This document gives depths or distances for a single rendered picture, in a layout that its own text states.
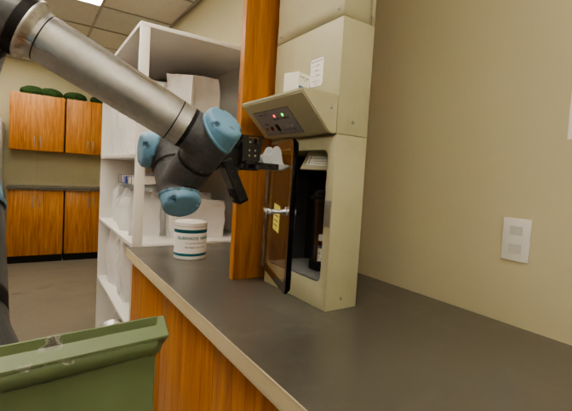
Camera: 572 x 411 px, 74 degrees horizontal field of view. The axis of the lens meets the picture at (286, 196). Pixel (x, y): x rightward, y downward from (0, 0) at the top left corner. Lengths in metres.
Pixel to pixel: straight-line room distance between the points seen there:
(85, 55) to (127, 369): 0.53
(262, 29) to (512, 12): 0.73
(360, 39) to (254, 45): 0.39
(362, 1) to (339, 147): 0.39
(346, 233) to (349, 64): 0.45
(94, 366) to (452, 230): 1.17
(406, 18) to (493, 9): 0.32
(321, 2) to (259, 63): 0.30
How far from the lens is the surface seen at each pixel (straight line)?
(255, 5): 1.39
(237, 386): 0.94
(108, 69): 0.68
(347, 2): 1.11
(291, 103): 1.02
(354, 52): 1.08
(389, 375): 0.80
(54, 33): 0.69
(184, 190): 0.73
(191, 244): 1.56
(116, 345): 0.21
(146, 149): 0.81
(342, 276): 1.07
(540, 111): 1.20
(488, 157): 1.24
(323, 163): 1.10
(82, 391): 0.22
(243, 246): 1.30
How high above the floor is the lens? 1.29
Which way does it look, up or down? 3 degrees down
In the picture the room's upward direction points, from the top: 3 degrees clockwise
